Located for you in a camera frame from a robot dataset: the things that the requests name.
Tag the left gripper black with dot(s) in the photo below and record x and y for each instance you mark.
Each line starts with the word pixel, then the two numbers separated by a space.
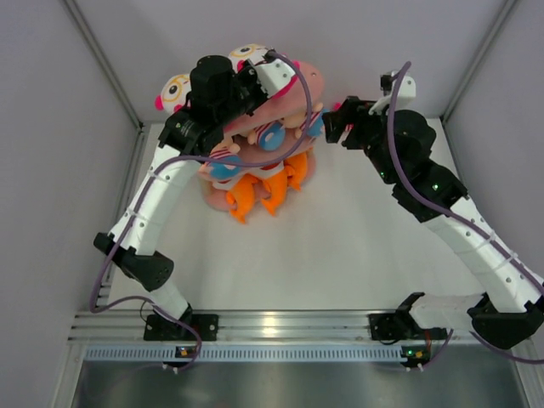
pixel 251 76

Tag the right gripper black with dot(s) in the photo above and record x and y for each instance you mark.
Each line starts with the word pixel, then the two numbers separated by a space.
pixel 358 113

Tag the boy doll black hair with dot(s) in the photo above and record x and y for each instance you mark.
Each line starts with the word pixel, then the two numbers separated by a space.
pixel 297 121

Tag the white pink doll back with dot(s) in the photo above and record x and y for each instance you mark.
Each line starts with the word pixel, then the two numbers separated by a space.
pixel 336 107

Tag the white pink doll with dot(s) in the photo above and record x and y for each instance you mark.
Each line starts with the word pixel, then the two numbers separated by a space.
pixel 336 107
pixel 174 94
pixel 253 51

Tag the boy doll striped shirt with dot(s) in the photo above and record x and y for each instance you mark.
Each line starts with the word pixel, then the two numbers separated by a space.
pixel 268 136

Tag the orange shrimp plush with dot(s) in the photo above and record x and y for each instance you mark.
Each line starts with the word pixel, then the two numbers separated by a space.
pixel 243 196
pixel 291 174

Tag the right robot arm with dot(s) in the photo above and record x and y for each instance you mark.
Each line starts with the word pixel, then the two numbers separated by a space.
pixel 510 308

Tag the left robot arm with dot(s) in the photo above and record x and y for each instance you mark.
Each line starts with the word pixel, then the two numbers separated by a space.
pixel 215 95

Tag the pink three-tier toy shelf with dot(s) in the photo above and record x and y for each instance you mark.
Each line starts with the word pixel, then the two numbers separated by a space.
pixel 261 163

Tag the white pink doll on shelf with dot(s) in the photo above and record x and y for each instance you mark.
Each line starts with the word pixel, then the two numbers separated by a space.
pixel 174 94

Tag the boy doll on middle shelf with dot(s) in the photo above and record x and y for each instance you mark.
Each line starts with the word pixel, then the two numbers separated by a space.
pixel 227 153

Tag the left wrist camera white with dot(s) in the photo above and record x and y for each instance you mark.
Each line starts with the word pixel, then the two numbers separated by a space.
pixel 275 75

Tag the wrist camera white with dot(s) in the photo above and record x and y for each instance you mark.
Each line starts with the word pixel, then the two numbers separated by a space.
pixel 405 90
pixel 275 75

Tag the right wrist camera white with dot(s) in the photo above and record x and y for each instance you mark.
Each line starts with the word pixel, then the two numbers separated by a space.
pixel 405 90

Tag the aluminium left frame rail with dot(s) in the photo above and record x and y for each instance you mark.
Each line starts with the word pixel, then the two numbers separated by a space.
pixel 124 199

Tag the aluminium frame rail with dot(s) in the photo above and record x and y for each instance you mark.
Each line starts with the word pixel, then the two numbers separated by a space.
pixel 129 326
pixel 124 199

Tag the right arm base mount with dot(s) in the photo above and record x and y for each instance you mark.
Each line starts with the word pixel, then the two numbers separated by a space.
pixel 394 327

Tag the aluminium front frame rail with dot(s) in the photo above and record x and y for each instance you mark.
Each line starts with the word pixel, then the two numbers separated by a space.
pixel 129 326

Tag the white slotted cable duct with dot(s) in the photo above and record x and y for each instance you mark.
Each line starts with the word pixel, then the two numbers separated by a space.
pixel 254 353

